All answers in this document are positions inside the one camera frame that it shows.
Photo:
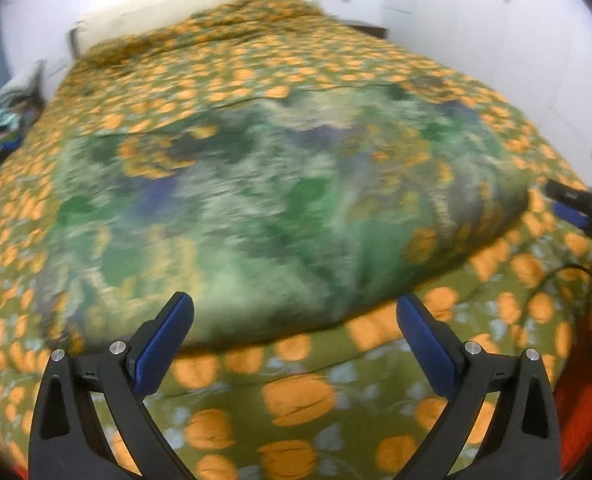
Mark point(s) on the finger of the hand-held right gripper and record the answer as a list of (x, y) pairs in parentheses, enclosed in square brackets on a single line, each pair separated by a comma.
[(570, 200)]

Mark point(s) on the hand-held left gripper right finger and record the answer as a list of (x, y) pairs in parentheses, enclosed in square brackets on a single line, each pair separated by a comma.
[(425, 345)]

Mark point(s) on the pile of clothes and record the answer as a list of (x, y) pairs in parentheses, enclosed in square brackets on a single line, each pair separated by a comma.
[(8, 120)]

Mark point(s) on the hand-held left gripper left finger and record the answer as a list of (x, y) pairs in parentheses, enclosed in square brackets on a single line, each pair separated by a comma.
[(166, 340)]

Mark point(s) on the pumpkin print green blanket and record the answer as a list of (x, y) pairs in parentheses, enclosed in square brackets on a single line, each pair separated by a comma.
[(296, 400)]

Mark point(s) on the green patterned garment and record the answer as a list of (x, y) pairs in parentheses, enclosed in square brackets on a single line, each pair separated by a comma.
[(276, 220)]

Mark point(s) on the red cloth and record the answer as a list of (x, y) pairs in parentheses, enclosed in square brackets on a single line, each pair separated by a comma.
[(585, 410)]

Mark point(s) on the cream white pillow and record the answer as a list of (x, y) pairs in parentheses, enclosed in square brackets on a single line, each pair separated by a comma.
[(176, 5)]

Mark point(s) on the white wardrobe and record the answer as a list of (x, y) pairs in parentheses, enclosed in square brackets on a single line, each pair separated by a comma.
[(475, 35)]

